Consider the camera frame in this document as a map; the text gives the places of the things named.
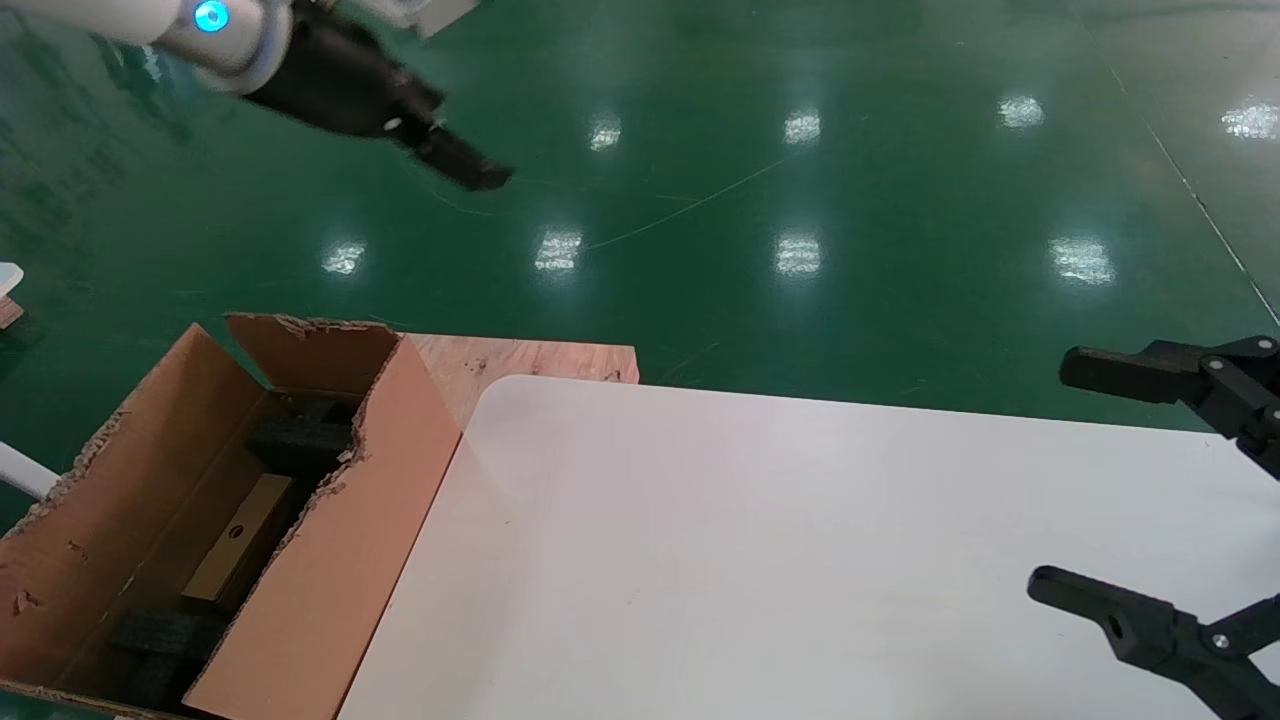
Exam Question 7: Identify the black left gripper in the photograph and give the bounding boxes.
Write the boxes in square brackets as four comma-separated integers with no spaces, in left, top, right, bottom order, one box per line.
[243,5,517,193]

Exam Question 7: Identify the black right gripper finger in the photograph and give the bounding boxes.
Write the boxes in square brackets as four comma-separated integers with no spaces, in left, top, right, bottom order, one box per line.
[1058,338,1280,483]
[1026,566,1280,720]

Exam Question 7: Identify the small cardboard box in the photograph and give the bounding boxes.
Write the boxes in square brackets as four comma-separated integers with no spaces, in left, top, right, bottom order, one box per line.
[180,473,297,604]

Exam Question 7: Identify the large open cardboard box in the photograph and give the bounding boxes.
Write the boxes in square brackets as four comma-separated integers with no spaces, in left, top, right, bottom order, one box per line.
[0,313,464,720]

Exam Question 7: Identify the wooden pallet board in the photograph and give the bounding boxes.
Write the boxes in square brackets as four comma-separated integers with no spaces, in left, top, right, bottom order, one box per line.
[405,335,640,428]

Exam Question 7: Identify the black foam block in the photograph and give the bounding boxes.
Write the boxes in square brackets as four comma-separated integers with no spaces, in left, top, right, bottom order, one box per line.
[247,397,360,480]
[107,610,230,714]

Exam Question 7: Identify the white tube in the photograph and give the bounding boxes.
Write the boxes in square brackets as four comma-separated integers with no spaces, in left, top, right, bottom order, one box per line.
[0,440,57,502]

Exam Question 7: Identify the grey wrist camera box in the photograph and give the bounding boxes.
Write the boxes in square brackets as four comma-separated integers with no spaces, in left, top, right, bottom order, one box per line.
[355,0,482,40]

